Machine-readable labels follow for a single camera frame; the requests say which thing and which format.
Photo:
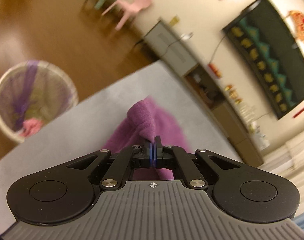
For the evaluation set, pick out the white tray with small things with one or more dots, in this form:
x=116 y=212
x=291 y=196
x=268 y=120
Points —
x=261 y=136

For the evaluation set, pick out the white mesh laundry basket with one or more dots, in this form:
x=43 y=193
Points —
x=34 y=100

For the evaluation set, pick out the long grey TV cabinet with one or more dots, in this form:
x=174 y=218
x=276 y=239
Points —
x=177 y=52

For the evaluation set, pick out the red and gold wall ornament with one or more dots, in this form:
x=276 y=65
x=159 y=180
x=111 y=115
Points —
x=301 y=27

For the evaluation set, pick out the clear glass cup set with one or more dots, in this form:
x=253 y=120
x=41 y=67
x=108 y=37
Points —
x=247 y=111

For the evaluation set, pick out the pink plastic child chair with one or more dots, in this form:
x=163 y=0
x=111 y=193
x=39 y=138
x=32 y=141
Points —
x=134 y=3

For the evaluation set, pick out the TV with dark patterned cover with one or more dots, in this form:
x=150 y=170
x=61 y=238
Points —
x=274 y=62

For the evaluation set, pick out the white lace-covered air conditioner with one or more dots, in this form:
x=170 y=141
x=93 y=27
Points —
x=276 y=163

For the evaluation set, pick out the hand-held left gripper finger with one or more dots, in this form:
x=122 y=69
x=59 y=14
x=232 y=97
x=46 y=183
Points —
x=150 y=153
x=155 y=155

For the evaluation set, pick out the pink cloth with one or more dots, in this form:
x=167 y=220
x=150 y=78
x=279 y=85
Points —
x=32 y=128

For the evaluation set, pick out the dark purple cloth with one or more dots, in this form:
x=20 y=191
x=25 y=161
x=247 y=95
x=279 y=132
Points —
x=29 y=85

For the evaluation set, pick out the purple pants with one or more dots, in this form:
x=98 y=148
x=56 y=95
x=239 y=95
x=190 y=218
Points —
x=164 y=122

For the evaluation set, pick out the yellow cup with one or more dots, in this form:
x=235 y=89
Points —
x=174 y=20

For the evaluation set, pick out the red fruit plate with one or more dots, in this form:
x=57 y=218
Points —
x=214 y=70

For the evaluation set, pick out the golden round ornament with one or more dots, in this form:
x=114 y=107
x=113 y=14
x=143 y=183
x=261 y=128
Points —
x=232 y=93

